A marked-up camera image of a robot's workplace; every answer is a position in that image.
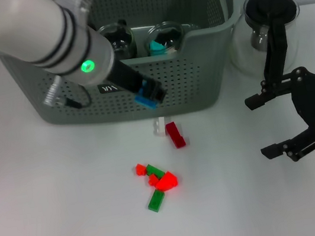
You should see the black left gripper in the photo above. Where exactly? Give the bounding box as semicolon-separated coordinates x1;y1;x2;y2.
102;52;170;112

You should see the tiny red toy brick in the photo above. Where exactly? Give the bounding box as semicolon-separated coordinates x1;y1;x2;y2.
134;162;149;177

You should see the flat green toy brick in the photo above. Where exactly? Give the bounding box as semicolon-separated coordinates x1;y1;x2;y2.
144;188;168;214

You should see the glass teacup with black holder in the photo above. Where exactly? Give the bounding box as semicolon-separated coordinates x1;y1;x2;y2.
97;17;139;63

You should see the blue toy brick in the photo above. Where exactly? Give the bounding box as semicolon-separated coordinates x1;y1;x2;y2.
133;85;160;113

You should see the white toy brick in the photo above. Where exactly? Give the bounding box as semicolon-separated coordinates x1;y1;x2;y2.
151;116;169;139

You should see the teal toy brick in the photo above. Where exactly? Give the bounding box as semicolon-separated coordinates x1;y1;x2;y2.
149;38;168;57

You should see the glass carafe with black handle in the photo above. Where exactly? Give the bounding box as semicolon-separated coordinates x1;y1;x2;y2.
220;0;311;88

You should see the left arm cable with plug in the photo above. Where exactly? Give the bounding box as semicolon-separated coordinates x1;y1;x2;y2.
39;72;94;115

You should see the glass jar with teal bricks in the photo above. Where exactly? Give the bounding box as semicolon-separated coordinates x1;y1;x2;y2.
142;18;188;57

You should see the small red toy brick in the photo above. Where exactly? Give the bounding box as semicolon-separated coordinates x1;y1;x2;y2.
147;173;160;186

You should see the dark red toy brick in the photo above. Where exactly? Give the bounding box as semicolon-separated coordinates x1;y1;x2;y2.
164;119;187;150

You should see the dark green toy brick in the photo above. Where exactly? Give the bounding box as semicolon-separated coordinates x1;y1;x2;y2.
145;161;166;179

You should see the large red toy brick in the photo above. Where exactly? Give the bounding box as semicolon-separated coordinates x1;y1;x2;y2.
153;170;180;193

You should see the grey-green perforated storage bin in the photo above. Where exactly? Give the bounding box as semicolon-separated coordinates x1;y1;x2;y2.
0;0;258;141

